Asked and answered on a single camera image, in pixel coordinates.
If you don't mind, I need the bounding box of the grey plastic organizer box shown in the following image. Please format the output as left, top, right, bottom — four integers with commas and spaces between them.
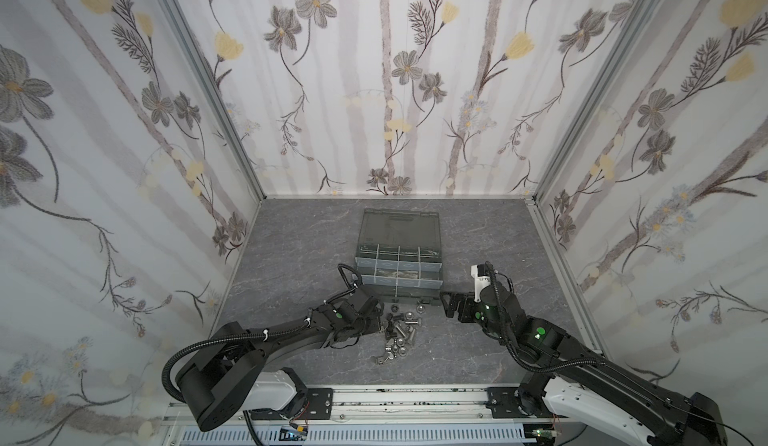
354, 208, 443, 305

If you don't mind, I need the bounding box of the white perforated cable duct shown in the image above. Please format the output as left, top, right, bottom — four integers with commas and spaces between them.
179, 424, 535, 446

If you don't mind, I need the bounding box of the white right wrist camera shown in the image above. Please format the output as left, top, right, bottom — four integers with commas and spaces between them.
470, 264, 491, 303

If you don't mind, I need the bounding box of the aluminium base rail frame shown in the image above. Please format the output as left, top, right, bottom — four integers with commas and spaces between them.
163, 384, 597, 445

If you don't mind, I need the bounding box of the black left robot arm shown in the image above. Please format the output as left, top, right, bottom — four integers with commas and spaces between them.
161, 263, 384, 432

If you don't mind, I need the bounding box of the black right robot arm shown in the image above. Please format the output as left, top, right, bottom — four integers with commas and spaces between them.
440, 262, 729, 445

